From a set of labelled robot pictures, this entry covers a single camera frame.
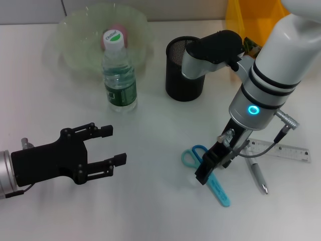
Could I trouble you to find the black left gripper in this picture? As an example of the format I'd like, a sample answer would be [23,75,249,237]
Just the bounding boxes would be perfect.
[11,122,127,187]

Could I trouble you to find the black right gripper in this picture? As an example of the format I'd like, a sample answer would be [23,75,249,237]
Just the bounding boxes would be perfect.
[194,117,252,186]

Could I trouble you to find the blue scissors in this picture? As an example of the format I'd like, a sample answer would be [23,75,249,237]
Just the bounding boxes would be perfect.
[181,144,231,208]

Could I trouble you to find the water bottle green label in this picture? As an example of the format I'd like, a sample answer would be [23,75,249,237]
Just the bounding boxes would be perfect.
[101,29,138,114]

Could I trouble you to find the green plastic wrapper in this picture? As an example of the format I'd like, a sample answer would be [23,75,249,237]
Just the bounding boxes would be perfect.
[242,37,261,55]

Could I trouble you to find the white grey pen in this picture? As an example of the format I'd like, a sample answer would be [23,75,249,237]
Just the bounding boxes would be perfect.
[243,147,270,195]

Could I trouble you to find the clear plastic ruler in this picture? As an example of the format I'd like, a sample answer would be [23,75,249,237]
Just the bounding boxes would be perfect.
[244,137,311,164]

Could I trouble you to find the black mesh pen holder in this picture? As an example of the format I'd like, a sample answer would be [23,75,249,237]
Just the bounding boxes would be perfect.
[165,36,207,102]

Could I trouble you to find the translucent green fruit plate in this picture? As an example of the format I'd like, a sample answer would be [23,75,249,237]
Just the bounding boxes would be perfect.
[46,3,155,85]

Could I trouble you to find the yellow plastic bin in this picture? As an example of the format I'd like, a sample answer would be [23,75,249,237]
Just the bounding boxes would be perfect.
[225,0,286,53]

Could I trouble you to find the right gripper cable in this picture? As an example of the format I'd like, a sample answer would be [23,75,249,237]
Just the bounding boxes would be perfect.
[216,109,301,159]

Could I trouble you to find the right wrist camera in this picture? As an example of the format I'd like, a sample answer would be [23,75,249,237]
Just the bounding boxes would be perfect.
[181,30,254,80]

